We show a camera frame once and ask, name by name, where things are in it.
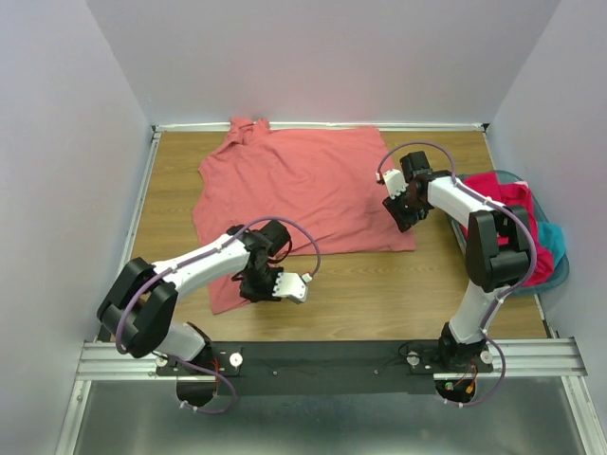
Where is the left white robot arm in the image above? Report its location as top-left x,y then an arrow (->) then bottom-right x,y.
97,218 -> 307,374

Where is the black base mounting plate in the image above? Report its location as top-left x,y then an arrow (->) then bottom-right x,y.
156,340 -> 493,402

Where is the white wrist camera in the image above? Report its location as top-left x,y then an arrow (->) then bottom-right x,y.
382,169 -> 407,199
272,272 -> 312,304

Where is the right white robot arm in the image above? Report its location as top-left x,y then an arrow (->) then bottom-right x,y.
376,151 -> 537,372

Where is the aluminium front rail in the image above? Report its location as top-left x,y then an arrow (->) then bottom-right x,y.
76,338 -> 587,381

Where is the magenta t shirt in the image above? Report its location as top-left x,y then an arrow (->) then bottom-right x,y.
458,172 -> 564,297

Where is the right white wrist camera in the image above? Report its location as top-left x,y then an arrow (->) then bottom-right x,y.
382,169 -> 407,199

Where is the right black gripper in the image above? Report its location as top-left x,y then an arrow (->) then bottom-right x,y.
381,185 -> 429,233

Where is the salmon pink t shirt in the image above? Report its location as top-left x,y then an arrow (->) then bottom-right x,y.
192,116 -> 418,317

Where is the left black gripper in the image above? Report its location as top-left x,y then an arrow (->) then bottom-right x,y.
239,264 -> 287,304

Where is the teal t shirt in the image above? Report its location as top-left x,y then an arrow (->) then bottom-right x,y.
538,221 -> 566,264

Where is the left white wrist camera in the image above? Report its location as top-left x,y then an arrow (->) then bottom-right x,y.
272,272 -> 312,304

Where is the teal plastic basket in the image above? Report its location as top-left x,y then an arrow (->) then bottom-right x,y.
458,170 -> 569,297

